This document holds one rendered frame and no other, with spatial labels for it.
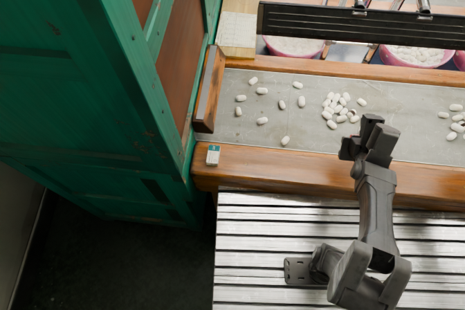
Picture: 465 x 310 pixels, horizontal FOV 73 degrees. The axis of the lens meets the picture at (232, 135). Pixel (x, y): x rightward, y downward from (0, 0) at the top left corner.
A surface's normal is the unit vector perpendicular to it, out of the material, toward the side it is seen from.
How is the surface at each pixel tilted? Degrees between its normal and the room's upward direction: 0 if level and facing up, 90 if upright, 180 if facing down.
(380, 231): 27
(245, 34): 0
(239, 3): 0
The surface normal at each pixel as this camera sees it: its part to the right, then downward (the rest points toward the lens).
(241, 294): -0.01, -0.46
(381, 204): 0.16, -0.78
